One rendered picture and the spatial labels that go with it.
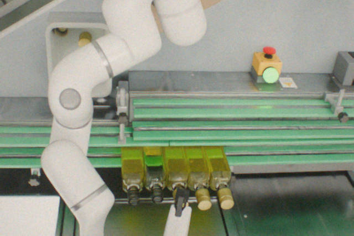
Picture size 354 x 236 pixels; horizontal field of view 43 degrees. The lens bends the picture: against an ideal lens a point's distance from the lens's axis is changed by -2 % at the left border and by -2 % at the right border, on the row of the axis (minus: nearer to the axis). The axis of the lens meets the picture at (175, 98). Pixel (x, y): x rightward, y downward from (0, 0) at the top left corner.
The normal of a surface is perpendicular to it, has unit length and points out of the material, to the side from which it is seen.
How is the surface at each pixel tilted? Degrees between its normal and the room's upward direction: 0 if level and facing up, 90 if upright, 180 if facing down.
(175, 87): 90
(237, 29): 0
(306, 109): 90
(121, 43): 45
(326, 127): 90
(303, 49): 0
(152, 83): 90
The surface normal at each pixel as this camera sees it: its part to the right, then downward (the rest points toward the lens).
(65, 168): 0.11, -0.13
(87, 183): 0.43, -0.36
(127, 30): -0.07, 0.53
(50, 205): 0.07, -0.85
